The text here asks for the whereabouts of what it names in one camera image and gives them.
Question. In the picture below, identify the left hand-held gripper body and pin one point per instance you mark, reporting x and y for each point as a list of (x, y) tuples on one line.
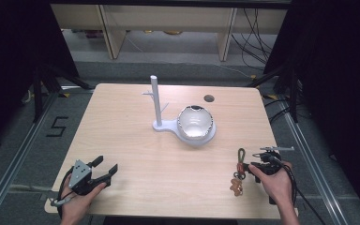
[(80, 175)]

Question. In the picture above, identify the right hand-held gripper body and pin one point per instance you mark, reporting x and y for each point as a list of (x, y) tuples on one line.
[(270, 167)]

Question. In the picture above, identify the person's right hand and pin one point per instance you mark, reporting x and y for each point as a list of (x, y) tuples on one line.
[(275, 184)]

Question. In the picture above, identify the person's left hand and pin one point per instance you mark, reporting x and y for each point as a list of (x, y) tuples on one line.
[(76, 206)]

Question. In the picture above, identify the silver metal bowl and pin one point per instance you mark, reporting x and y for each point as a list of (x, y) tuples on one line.
[(195, 123)]

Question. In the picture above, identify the white jewellery stand with tray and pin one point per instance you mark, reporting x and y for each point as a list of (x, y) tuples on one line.
[(165, 125)]

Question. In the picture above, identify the black metal stand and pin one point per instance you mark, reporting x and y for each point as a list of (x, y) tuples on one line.
[(289, 90), (48, 82)]

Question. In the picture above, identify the dark curtain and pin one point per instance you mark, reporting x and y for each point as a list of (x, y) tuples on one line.
[(340, 78), (9, 62)]

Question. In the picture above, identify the light wooden shelf unit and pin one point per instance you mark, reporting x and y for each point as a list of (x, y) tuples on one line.
[(168, 18)]

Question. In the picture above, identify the aluminium floor rail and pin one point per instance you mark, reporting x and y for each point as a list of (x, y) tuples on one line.
[(15, 162), (312, 168)]

